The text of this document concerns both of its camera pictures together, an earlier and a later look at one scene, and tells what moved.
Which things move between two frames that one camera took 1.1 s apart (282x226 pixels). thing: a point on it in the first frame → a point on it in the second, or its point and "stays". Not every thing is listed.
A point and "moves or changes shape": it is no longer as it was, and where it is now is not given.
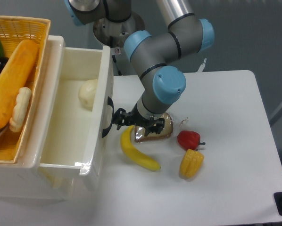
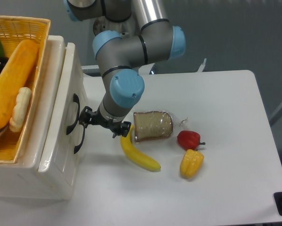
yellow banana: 137,157 stays
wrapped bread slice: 139,131 stays
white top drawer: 78,143 moves or changes shape
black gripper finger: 121,117 → 86,116
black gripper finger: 157,126 → 123,130
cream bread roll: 22,103 stays
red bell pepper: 189,140 stays
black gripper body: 135,117 → 98,119
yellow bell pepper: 191,164 stays
